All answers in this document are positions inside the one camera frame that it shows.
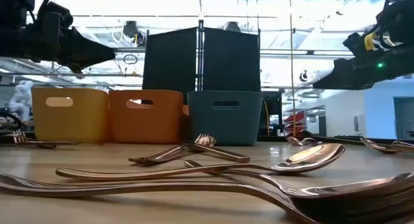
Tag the teal plastic bin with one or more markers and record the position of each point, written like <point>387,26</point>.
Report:
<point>226,127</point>

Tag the black folding partition screen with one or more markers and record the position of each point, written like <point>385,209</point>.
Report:
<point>171,62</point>

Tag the orange plastic bin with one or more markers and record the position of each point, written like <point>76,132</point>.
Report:
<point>145,127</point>

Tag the rose gold fork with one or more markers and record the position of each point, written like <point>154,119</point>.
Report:
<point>19,137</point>
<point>129,186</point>
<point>293,140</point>
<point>205,140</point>
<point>47,146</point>

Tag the red cart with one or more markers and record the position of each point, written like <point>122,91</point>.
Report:
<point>295,122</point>

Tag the yellow plastic bin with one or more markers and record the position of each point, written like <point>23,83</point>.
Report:
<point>71,120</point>

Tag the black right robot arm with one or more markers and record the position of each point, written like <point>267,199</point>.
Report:
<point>401,20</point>

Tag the white robot figure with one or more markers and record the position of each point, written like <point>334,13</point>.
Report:
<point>21,99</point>

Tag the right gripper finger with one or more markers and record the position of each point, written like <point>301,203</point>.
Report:
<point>346,76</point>

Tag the rose gold knife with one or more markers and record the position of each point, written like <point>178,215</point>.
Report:
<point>226,154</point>

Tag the black device behind table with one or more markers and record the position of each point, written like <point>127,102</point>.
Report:
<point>273,112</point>

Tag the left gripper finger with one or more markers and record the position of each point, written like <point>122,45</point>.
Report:
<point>87,52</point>

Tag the grey horizontal metal bar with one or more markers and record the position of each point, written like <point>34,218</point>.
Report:
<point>129,50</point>

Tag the white wall unit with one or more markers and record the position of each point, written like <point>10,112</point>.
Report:
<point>357,123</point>

